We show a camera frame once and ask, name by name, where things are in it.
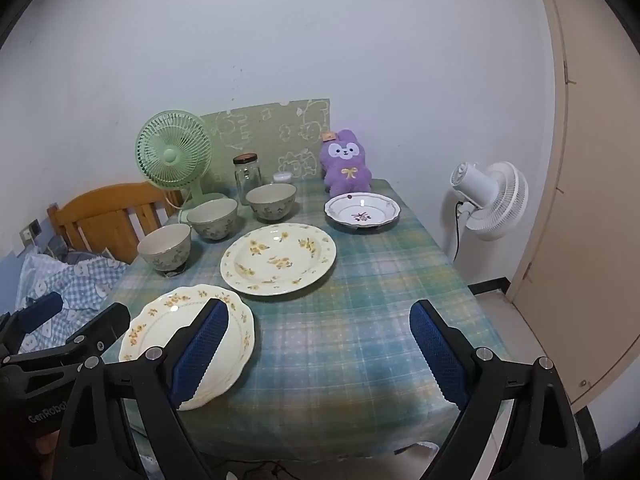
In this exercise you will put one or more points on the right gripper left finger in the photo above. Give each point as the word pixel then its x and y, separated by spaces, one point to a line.
pixel 163 378

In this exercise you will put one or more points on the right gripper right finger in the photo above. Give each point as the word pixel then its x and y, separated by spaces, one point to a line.
pixel 475 380

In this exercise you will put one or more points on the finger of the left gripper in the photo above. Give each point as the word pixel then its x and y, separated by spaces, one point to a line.
pixel 92 339
pixel 17 325

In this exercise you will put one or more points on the scalloped yellow flower plate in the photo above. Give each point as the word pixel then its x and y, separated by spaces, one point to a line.
pixel 166 314

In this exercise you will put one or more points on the grey floral bowl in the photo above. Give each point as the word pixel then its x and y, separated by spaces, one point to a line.
pixel 272 202
pixel 167 249
pixel 215 219

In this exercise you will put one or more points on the round yellow flower deep plate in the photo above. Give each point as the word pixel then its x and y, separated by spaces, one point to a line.
pixel 276 260

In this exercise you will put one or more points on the white plate red flower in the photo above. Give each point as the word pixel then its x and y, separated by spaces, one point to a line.
pixel 362 210

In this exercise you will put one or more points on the blue checkered bedding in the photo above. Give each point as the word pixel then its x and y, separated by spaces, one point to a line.
pixel 83 287

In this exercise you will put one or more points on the wooden bed headboard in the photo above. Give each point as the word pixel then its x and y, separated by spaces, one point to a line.
pixel 115 218

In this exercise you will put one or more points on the plaid green tablecloth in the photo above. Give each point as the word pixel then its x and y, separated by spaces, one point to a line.
pixel 335 370

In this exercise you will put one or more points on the beige door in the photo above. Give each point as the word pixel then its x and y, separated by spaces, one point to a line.
pixel 577 286

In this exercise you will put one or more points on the white standing fan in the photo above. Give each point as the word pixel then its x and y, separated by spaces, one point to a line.
pixel 490 201

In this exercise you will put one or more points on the green desk fan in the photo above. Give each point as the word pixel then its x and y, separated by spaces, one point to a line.
pixel 174 151

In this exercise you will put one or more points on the glass jar dark lid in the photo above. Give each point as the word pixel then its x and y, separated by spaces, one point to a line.
pixel 247 174

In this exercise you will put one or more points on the small white lidded container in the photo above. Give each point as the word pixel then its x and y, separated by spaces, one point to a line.
pixel 282 177

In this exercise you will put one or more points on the purple plush bunny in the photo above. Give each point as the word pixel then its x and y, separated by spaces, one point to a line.
pixel 343 163

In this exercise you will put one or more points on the green patterned board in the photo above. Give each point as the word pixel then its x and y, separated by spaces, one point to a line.
pixel 285 137

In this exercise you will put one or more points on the wall power socket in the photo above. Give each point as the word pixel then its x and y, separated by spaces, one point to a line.
pixel 29 233

